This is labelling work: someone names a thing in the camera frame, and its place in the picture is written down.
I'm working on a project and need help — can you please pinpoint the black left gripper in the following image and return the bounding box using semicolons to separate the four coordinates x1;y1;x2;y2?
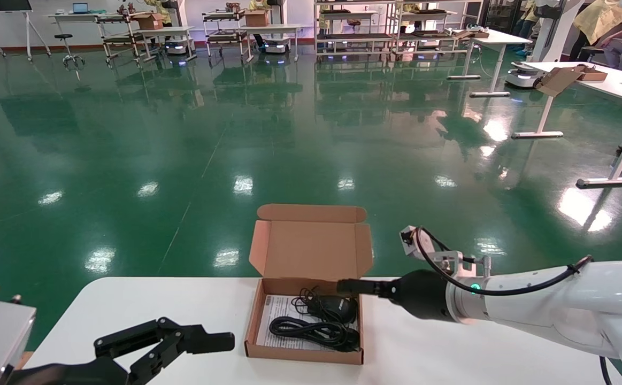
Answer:
6;318;235;385

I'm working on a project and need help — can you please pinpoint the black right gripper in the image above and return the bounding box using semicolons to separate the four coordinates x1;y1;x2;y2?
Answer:
337;269;453;321

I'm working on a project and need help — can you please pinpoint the brown cardboard storage box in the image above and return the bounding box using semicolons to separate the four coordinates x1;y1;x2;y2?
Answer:
244;203;374;366

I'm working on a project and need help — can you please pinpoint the open brown cardboard box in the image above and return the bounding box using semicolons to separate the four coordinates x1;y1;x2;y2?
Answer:
535;65;608;98

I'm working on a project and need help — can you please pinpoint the white printed instruction sheet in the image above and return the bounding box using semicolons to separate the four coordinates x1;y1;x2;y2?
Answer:
256;294;359;352

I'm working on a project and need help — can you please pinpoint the white tube shelf rack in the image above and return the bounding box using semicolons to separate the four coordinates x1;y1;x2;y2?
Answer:
395;0;483;58
314;0;398;60

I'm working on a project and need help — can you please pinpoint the white table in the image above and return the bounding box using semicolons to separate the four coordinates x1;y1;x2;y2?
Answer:
446;29;532;98
239;24;302;64
137;27;197;64

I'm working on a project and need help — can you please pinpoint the white tube rack cart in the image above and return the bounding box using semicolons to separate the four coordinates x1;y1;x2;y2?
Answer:
202;10;248;64
97;13;147;66

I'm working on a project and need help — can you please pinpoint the white metal stand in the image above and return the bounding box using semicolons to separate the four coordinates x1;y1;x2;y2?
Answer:
511;61;622;188

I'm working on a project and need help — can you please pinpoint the tall white robot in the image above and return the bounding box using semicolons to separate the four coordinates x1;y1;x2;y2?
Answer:
505;0;584;90

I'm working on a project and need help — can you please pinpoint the black stool with chrome base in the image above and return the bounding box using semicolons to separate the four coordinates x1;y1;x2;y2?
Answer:
54;34;86;70

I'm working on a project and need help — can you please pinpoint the white desk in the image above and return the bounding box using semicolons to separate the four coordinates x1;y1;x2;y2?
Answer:
49;12;109;54

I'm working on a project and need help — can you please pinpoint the black coiled power cable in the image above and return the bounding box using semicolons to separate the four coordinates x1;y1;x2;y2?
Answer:
268;317;360;352

